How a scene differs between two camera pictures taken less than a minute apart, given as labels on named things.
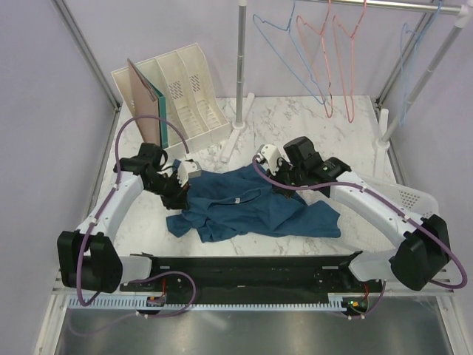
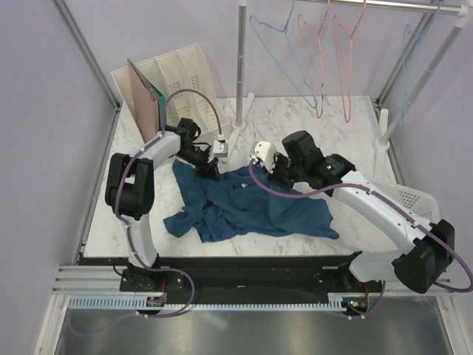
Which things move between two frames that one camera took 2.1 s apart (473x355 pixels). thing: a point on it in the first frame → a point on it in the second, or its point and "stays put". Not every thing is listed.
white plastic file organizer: (195, 110) stays put
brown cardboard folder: (145, 104) stays put
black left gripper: (178, 200) → (208, 169)
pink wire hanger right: (344, 43) stays put
